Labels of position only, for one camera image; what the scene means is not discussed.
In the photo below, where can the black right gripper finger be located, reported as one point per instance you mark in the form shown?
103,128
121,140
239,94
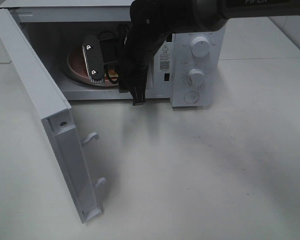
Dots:
138,94

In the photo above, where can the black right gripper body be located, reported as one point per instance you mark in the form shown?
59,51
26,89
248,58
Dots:
142,42

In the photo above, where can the round white door button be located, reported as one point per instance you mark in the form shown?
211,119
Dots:
191,97

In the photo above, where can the white microwave knob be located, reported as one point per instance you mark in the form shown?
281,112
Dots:
196,77
200,46

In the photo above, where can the pink round plate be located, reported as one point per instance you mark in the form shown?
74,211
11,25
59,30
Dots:
75,63

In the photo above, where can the white microwave door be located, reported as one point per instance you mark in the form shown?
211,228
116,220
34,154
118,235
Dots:
56,117

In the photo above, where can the white bread sandwich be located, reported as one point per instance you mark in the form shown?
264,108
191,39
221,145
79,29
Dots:
113,74

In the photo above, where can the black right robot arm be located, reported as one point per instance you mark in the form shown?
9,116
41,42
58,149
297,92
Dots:
152,21

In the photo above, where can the white warning label sticker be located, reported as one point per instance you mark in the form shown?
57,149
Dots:
164,58

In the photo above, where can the white microwave oven body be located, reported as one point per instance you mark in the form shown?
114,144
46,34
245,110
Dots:
54,28

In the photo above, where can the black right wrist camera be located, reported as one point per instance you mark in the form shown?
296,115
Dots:
99,54

